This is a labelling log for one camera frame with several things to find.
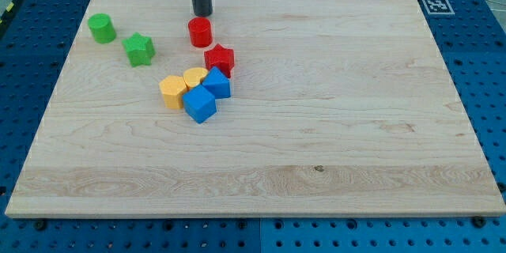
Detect blue pentagon block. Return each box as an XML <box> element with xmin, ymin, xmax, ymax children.
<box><xmin>202</xmin><ymin>67</ymin><xmax>231</xmax><ymax>99</ymax></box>

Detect red star block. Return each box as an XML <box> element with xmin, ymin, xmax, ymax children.
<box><xmin>204</xmin><ymin>43</ymin><xmax>235</xmax><ymax>78</ymax></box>

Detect blue cube block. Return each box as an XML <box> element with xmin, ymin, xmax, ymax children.
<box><xmin>183</xmin><ymin>85</ymin><xmax>217</xmax><ymax>123</ymax></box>

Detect light wooden board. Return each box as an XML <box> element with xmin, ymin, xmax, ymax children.
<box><xmin>6</xmin><ymin>0</ymin><xmax>505</xmax><ymax>218</ymax></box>

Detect red cylinder block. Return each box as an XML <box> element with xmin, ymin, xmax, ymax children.
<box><xmin>187</xmin><ymin>17</ymin><xmax>213</xmax><ymax>47</ymax></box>

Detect yellow cylinder block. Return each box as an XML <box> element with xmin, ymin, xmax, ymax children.
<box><xmin>183</xmin><ymin>67</ymin><xmax>209</xmax><ymax>90</ymax></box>

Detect white fiducial marker tag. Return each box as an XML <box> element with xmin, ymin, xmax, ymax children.
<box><xmin>421</xmin><ymin>0</ymin><xmax>455</xmax><ymax>15</ymax></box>

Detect green star block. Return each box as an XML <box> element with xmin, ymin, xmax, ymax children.
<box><xmin>122</xmin><ymin>32</ymin><xmax>156</xmax><ymax>67</ymax></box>

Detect yellow hexagon block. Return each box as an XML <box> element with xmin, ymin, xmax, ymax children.
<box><xmin>159</xmin><ymin>75</ymin><xmax>187</xmax><ymax>109</ymax></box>

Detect green cylinder block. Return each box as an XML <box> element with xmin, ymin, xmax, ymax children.
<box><xmin>87</xmin><ymin>13</ymin><xmax>116</xmax><ymax>43</ymax></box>

